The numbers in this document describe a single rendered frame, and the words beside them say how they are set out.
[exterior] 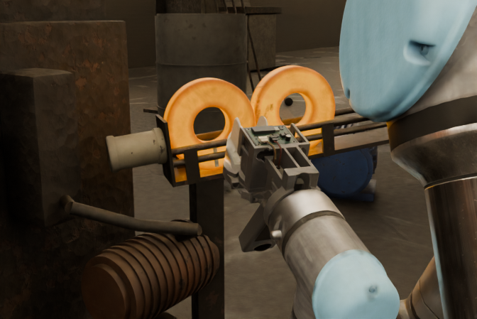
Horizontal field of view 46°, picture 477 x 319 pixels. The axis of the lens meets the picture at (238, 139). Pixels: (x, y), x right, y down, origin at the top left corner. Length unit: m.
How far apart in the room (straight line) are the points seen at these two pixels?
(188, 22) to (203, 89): 2.44
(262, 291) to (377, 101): 1.61
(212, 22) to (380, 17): 3.03
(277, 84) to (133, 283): 0.40
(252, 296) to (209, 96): 1.05
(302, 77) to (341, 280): 0.52
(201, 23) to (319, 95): 2.38
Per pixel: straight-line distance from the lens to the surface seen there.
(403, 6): 0.29
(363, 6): 0.34
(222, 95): 0.92
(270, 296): 1.86
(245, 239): 0.72
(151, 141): 0.90
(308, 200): 0.58
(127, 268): 0.86
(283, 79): 0.95
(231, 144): 0.74
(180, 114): 0.90
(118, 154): 0.89
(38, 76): 0.86
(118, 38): 1.09
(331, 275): 0.51
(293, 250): 0.55
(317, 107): 0.99
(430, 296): 0.59
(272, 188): 0.64
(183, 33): 3.35
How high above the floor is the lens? 0.89
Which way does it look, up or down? 13 degrees down
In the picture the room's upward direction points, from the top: straight up
